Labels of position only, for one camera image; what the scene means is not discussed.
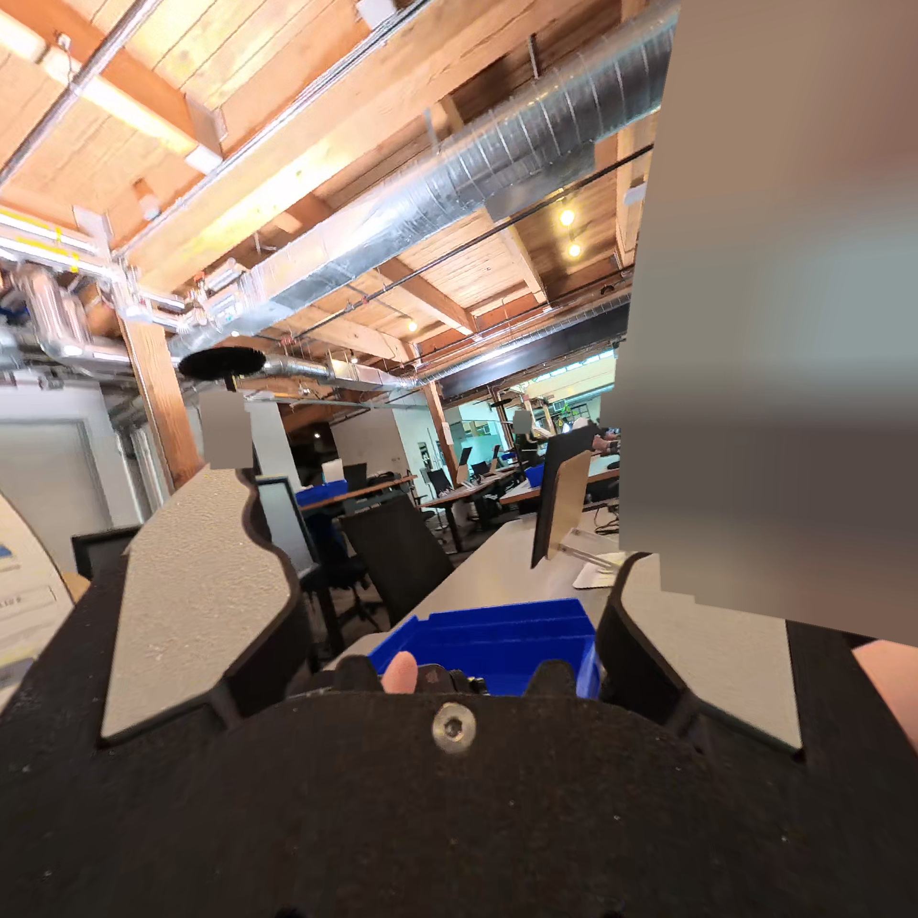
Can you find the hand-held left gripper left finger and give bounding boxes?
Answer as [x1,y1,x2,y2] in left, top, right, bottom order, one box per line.
[99,465,314,743]

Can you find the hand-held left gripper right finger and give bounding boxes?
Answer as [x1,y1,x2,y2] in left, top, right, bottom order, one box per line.
[597,552,803,753]

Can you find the blue plastic storage bin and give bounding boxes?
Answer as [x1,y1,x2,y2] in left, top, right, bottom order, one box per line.
[368,598,602,701]

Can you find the person's left hand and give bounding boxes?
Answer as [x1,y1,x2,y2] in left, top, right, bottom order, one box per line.
[380,650,420,694]

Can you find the black computer monitor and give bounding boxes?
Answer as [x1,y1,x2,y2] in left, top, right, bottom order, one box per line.
[70,525,142,583]
[254,475,321,579]

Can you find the white printed poster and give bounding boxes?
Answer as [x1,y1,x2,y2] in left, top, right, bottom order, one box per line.
[0,491,76,693]

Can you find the black office chair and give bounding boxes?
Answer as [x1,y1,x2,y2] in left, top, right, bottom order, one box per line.
[337,493,455,634]

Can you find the silver insulated pipes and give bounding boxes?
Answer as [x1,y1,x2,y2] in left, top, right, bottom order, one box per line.
[0,208,195,374]

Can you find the wooden support post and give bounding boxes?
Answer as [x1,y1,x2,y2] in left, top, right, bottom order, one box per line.
[118,316,207,497]

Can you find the silver ventilation duct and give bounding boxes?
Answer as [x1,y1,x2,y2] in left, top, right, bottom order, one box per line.
[168,0,678,352]

